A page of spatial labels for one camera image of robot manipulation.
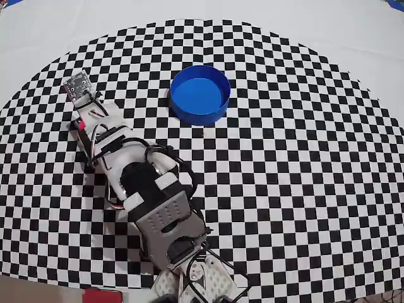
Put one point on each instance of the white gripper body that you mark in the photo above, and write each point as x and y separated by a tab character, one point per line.
83	117

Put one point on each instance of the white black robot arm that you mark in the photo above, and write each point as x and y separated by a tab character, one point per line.
170	217

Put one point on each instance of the blue round box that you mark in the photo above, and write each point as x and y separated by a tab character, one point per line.
199	94

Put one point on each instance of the red rectangular block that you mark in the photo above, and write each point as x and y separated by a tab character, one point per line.
104	296

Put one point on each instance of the checkered print white mat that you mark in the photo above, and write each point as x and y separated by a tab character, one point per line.
284	158

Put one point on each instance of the brown cardboard sheet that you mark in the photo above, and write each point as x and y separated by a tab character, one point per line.
38	290

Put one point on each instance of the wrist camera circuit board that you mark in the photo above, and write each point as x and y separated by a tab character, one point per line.
77	86

